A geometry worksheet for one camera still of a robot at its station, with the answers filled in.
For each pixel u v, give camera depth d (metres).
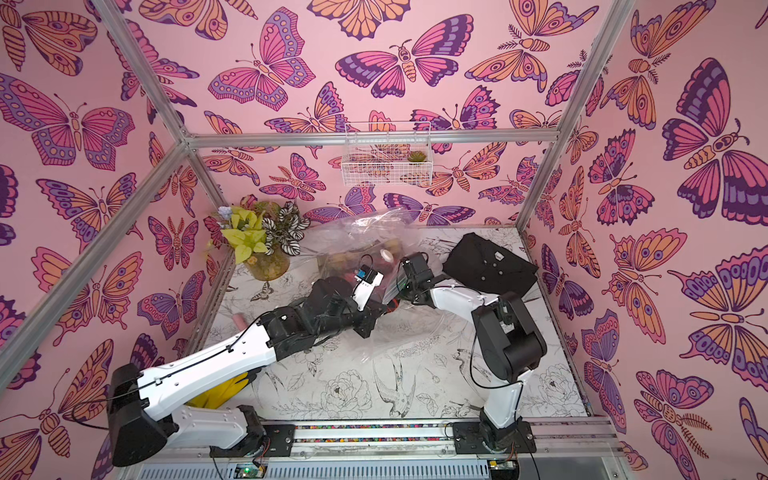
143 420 0.39
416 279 0.74
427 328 0.94
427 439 0.75
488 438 0.65
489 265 1.06
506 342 0.48
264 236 0.86
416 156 0.93
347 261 1.06
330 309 0.54
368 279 0.61
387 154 0.95
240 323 0.92
